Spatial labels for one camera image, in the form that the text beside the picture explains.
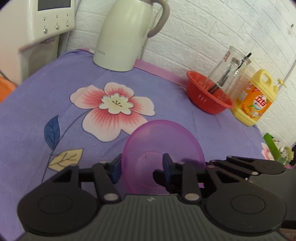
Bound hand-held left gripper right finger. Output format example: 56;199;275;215
162;153;246;204

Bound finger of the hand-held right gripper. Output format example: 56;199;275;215
153;169;177;194
209;156;286;179

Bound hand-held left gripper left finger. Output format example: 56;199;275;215
42;153;123;204

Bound purple plastic bowl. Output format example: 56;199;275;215
122;120;206;195

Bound green box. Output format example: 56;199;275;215
263;133;289;165

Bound pale artificial flowers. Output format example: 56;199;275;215
275;140;293;163

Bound yellow dish soap bottle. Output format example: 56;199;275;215
231;69;288;127

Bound red plastic colander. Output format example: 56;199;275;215
186;70;235;115

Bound black straw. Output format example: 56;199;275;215
208;53;252;93

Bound clear glass jar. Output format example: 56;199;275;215
205;46;252;98

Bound purple floral tablecloth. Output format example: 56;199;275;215
0;48;275;232

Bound white thermos jug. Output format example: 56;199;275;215
93;0;171;72

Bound orange plastic basin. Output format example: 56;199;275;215
0;76;18;103

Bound white water dispenser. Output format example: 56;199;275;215
0;0;78;84

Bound white wall cable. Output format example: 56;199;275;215
279;60;296;91

